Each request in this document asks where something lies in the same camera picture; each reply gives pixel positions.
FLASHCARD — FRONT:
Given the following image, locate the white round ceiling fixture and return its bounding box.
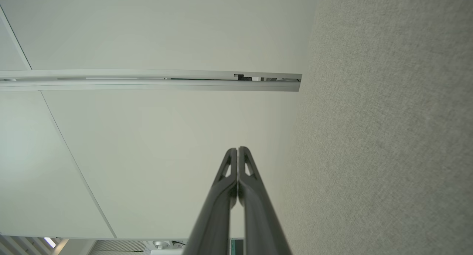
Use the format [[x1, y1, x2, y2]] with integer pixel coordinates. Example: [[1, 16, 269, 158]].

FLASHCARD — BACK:
[[151, 240, 173, 251]]

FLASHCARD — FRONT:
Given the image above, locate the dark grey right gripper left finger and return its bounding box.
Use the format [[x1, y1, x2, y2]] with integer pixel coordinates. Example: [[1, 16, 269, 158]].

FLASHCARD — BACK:
[[183, 148, 238, 255]]

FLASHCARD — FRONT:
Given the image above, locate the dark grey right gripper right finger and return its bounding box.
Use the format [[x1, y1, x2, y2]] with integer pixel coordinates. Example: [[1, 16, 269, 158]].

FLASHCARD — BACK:
[[238, 146, 293, 255]]

